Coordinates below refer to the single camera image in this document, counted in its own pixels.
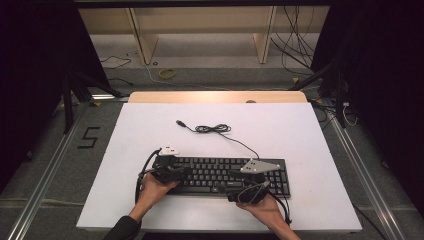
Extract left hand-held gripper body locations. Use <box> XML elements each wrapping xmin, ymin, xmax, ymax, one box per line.
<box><xmin>151</xmin><ymin>145</ymin><xmax>183</xmax><ymax>184</ymax></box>

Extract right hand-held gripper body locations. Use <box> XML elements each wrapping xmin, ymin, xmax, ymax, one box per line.
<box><xmin>226</xmin><ymin>158</ymin><xmax>282</xmax><ymax>205</ymax></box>

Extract black computer keyboard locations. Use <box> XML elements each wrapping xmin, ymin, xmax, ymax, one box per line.
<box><xmin>151</xmin><ymin>155</ymin><xmax>292</xmax><ymax>200</ymax></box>

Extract person's right hand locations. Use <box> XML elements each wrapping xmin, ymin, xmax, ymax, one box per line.
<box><xmin>235</xmin><ymin>195</ymin><xmax>288</xmax><ymax>232</ymax></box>

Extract person's left hand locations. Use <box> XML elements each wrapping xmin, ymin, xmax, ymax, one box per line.
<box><xmin>134</xmin><ymin>173</ymin><xmax>181</xmax><ymax>213</ymax></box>

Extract light wooden table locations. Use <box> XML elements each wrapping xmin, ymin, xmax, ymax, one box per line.
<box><xmin>128</xmin><ymin>90</ymin><xmax>308</xmax><ymax>104</ymax></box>

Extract white board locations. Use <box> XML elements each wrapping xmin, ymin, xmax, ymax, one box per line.
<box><xmin>75</xmin><ymin>101</ymin><xmax>363</xmax><ymax>233</ymax></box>

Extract yellow tape roll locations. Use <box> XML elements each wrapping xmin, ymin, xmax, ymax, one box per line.
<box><xmin>158</xmin><ymin>67</ymin><xmax>177</xmax><ymax>81</ymax></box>

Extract black metal stand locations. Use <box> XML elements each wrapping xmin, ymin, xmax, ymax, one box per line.
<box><xmin>61</xmin><ymin>69</ymin><xmax>125</xmax><ymax>135</ymax></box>
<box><xmin>289</xmin><ymin>55</ymin><xmax>348</xmax><ymax>130</ymax></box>

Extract light wooden shelf unit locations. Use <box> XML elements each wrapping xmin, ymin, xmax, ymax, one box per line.
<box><xmin>78</xmin><ymin>5</ymin><xmax>331</xmax><ymax>66</ymax></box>

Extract black curtain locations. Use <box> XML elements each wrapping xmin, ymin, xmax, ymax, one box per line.
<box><xmin>0</xmin><ymin>0</ymin><xmax>112</xmax><ymax>196</ymax></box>
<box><xmin>311</xmin><ymin>0</ymin><xmax>424</xmax><ymax>212</ymax></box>

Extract left hand-held gripper cable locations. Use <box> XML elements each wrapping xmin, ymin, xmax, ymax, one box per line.
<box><xmin>134</xmin><ymin>148</ymin><xmax>162</xmax><ymax>205</ymax></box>

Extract hand-held gripper cable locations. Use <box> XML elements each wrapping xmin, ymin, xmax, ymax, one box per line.
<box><xmin>237</xmin><ymin>181</ymin><xmax>294</xmax><ymax>225</ymax></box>
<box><xmin>134</xmin><ymin>148</ymin><xmax>162</xmax><ymax>205</ymax></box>

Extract right hand-held gripper cable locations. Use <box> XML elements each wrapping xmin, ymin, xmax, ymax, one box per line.
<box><xmin>237</xmin><ymin>181</ymin><xmax>294</xmax><ymax>225</ymax></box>

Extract black keyboard cable with plug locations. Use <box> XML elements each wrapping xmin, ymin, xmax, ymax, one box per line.
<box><xmin>175</xmin><ymin>119</ymin><xmax>261</xmax><ymax>160</ymax></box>

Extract white floor cable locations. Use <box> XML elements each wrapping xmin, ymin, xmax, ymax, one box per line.
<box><xmin>143</xmin><ymin>62</ymin><xmax>234</xmax><ymax>92</ymax></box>

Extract short metal rail piece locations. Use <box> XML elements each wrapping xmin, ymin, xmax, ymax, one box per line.
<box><xmin>90</xmin><ymin>93</ymin><xmax>130</xmax><ymax>103</ymax></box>

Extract thin black floor cable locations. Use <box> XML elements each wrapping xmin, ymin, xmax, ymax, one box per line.
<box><xmin>100</xmin><ymin>55</ymin><xmax>133</xmax><ymax>70</ymax></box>
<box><xmin>107</xmin><ymin>77</ymin><xmax>135</xmax><ymax>87</ymax></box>

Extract tangle of floor cables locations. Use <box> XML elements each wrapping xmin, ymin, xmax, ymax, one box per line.
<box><xmin>308</xmin><ymin>98</ymin><xmax>360</xmax><ymax>128</ymax></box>

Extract long metal floor rail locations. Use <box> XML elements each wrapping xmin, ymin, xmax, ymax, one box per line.
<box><xmin>324</xmin><ymin>106</ymin><xmax>406</xmax><ymax>240</ymax></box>
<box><xmin>6</xmin><ymin>103</ymin><xmax>88</xmax><ymax>240</ymax></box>

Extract bundle of black hanging cables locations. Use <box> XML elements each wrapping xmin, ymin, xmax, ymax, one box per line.
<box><xmin>269</xmin><ymin>5</ymin><xmax>318</xmax><ymax>76</ymax></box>

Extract black overhead frame bar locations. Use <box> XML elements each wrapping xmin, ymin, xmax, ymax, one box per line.
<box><xmin>73</xmin><ymin>0</ymin><xmax>334</xmax><ymax>9</ymax></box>

